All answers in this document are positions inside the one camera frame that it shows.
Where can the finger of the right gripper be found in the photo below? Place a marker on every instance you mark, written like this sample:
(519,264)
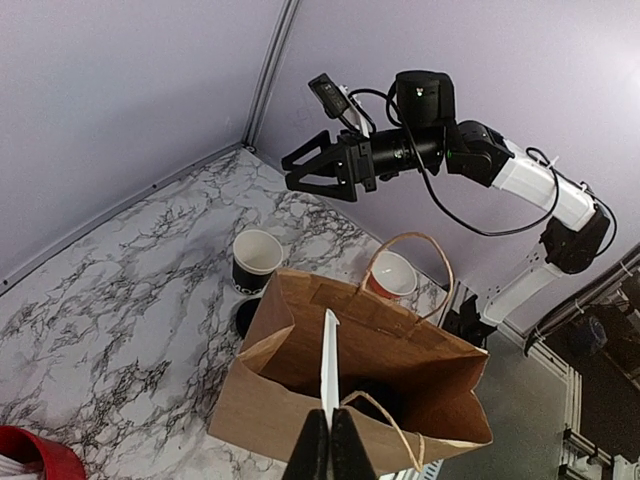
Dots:
(319,153)
(340,190)

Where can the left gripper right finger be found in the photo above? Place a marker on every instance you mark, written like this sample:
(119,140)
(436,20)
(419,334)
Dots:
(349,459)

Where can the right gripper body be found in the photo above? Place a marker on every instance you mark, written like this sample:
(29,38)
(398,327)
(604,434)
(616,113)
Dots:
(355,166)

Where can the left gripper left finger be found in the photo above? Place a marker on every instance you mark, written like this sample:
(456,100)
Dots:
(310,457)

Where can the brown paper bag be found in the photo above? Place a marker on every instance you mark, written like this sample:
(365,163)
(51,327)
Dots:
(274,382)

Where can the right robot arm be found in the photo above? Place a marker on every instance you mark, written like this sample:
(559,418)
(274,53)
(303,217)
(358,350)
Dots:
(425,136)

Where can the orange white bowl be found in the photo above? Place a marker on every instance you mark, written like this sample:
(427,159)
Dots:
(392,276)

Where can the red cylindrical holder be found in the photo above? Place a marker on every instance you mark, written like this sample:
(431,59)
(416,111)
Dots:
(59,462)

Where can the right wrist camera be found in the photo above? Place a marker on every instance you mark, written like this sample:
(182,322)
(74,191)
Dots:
(340,104)

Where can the right aluminium frame post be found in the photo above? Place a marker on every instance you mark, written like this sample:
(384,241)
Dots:
(269,71)

